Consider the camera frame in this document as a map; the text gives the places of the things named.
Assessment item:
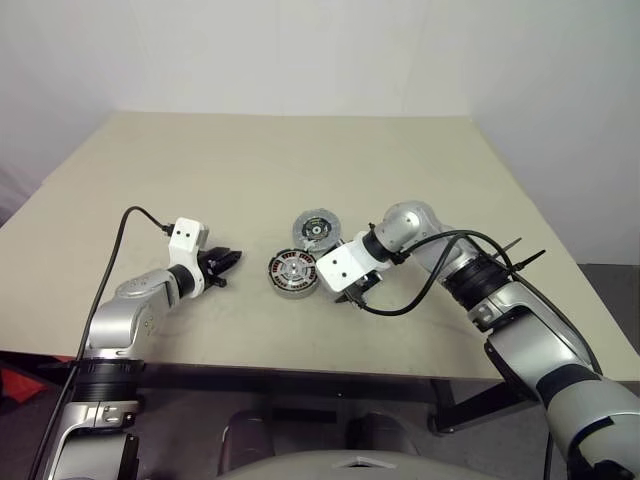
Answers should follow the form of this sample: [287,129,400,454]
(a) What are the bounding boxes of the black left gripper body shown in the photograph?
[197,247,232,293]

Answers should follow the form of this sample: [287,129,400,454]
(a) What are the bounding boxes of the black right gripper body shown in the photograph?
[347,271,385,304]

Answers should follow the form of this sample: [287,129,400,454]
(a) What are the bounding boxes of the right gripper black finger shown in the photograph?
[332,288,370,310]

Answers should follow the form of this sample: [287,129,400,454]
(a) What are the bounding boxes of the copper wound motor stator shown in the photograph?
[265,247,320,301]

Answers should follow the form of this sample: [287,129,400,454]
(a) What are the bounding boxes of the silver motor housing cover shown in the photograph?
[291,208,343,252]

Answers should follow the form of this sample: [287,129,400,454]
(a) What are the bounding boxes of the dark rounded shape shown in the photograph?
[347,412,421,456]
[222,410,274,471]

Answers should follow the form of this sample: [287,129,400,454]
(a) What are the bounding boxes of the grey robot torso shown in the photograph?
[214,449,481,480]

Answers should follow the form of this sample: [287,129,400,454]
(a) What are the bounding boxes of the red object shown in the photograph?
[0,367,39,401]

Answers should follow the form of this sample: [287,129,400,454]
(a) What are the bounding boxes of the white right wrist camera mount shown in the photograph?
[314,232,390,295]

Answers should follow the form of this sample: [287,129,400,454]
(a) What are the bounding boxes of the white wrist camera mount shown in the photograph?
[167,217,211,300]
[314,232,390,295]

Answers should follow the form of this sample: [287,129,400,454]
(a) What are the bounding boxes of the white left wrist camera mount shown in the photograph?
[167,217,211,300]

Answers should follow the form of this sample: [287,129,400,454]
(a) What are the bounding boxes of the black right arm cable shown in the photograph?
[366,228,607,376]

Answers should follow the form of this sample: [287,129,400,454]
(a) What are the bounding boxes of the black table frame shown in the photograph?
[134,359,544,436]

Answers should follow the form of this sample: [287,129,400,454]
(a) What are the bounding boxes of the black cable tie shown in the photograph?
[492,237,523,262]
[509,247,547,277]

